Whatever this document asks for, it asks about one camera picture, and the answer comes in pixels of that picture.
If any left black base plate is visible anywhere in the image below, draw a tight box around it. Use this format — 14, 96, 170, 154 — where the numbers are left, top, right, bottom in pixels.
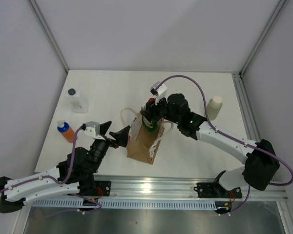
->
80, 180, 111, 197

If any white slotted cable duct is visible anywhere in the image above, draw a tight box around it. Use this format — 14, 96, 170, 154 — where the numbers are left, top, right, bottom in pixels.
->
32, 197, 217, 211

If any aluminium frame post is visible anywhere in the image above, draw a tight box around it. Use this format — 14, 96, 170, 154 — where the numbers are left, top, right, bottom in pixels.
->
239, 0, 289, 77
26, 0, 69, 74

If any burlap watermelon canvas bag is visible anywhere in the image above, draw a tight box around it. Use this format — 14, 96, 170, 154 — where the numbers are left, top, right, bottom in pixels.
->
120, 107, 174, 165

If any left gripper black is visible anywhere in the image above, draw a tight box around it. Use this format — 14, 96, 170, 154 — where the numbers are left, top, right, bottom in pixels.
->
90, 121, 130, 173

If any clear bottle black cap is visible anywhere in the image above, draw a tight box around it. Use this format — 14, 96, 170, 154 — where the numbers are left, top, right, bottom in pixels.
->
65, 88, 89, 114

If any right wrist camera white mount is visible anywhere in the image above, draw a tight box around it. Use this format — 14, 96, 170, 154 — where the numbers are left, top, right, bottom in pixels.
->
150, 81, 167, 104

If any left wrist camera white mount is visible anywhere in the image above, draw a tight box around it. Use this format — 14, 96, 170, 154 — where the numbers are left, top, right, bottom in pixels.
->
84, 121, 104, 140

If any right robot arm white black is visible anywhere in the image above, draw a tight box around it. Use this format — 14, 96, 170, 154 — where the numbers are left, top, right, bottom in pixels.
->
140, 94, 280, 197

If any pale green bottle white cap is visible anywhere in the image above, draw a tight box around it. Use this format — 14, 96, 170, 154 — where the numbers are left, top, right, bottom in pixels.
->
207, 96, 223, 121

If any orange pump bottle blue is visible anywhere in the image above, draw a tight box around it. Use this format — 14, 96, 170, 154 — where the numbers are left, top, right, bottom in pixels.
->
57, 120, 78, 143

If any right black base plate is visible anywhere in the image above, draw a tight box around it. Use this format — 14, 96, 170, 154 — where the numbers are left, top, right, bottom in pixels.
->
193, 182, 242, 199

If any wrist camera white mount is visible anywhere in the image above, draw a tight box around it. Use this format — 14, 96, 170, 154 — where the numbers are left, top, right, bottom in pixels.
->
150, 81, 167, 104
84, 121, 104, 140

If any green dish soap bottle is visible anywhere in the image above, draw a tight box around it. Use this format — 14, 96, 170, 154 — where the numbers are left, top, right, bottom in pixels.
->
140, 97, 160, 133

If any right aluminium frame post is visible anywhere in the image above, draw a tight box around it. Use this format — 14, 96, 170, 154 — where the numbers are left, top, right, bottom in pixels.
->
239, 0, 289, 77

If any aluminium mounting rail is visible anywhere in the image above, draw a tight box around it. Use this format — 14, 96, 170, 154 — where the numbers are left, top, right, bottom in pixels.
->
94, 174, 288, 201

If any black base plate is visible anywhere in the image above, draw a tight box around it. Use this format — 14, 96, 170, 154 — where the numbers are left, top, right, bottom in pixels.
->
193, 182, 242, 199
80, 180, 111, 197

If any left aluminium frame post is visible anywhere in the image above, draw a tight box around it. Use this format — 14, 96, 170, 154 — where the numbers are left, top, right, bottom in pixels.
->
26, 0, 69, 74

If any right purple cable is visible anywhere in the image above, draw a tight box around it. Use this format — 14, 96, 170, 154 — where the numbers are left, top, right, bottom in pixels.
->
158, 75, 293, 217

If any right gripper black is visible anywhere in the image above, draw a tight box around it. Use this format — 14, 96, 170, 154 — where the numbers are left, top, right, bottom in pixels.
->
140, 93, 180, 125

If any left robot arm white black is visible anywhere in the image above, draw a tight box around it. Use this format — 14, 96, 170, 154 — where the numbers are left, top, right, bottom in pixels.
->
0, 121, 130, 214

